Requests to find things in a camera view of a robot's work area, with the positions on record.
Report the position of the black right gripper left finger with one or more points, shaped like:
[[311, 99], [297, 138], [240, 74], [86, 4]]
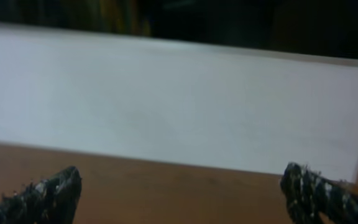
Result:
[[52, 200]]

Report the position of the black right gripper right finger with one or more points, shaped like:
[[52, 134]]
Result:
[[308, 195]]

